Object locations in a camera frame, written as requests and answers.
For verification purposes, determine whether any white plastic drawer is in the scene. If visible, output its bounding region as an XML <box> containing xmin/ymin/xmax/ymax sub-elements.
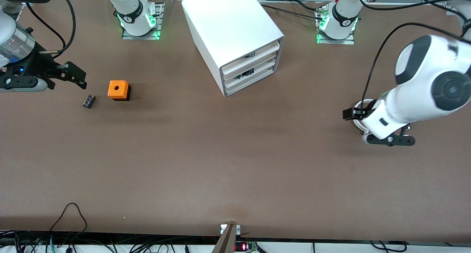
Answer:
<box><xmin>221</xmin><ymin>40</ymin><xmax>283</xmax><ymax>77</ymax></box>
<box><xmin>224</xmin><ymin>69</ymin><xmax>277</xmax><ymax>96</ymax></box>
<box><xmin>222</xmin><ymin>51</ymin><xmax>278</xmax><ymax>85</ymax></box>
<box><xmin>223</xmin><ymin>60</ymin><xmax>277</xmax><ymax>89</ymax></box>

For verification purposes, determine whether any white drawer cabinet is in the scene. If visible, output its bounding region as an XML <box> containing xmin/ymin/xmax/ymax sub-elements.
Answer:
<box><xmin>181</xmin><ymin>0</ymin><xmax>286</xmax><ymax>98</ymax></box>

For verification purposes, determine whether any orange box with hole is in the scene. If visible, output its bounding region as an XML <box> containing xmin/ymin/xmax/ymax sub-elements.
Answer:
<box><xmin>107</xmin><ymin>80</ymin><xmax>131</xmax><ymax>101</ymax></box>

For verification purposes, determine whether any circuit board with red light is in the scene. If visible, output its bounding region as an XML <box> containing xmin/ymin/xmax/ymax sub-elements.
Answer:
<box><xmin>235</xmin><ymin>241</ymin><xmax>258</xmax><ymax>252</ymax></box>

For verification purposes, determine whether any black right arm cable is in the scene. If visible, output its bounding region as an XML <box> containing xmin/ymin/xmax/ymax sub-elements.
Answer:
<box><xmin>24</xmin><ymin>0</ymin><xmax>77</xmax><ymax>58</ymax></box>

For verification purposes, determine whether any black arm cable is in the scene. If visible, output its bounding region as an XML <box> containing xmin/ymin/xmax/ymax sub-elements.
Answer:
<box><xmin>24</xmin><ymin>0</ymin><xmax>77</xmax><ymax>58</ymax></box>
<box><xmin>355</xmin><ymin>0</ymin><xmax>471</xmax><ymax>112</ymax></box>

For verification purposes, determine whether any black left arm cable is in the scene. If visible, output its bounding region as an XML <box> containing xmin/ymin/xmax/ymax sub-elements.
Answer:
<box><xmin>355</xmin><ymin>0</ymin><xmax>471</xmax><ymax>112</ymax></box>

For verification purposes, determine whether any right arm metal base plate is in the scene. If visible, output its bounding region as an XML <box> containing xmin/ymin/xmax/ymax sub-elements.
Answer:
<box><xmin>121</xmin><ymin>0</ymin><xmax>164</xmax><ymax>40</ymax></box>

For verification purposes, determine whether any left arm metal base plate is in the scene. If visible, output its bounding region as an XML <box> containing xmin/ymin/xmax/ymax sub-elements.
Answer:
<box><xmin>315</xmin><ymin>5</ymin><xmax>355</xmax><ymax>45</ymax></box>

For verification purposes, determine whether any black looped cable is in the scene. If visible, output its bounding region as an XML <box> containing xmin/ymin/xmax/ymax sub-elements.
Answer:
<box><xmin>50</xmin><ymin>203</ymin><xmax>88</xmax><ymax>233</ymax></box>

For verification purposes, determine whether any black cable on table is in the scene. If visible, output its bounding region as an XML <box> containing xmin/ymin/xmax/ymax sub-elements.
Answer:
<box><xmin>259</xmin><ymin>3</ymin><xmax>326</xmax><ymax>22</ymax></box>

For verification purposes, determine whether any black coiled cable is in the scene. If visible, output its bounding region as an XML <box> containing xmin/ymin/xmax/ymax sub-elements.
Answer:
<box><xmin>370</xmin><ymin>240</ymin><xmax>409</xmax><ymax>253</ymax></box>

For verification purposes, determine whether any aluminium camera post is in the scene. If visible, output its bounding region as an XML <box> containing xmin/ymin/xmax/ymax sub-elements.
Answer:
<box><xmin>212</xmin><ymin>224</ymin><xmax>241</xmax><ymax>253</ymax></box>

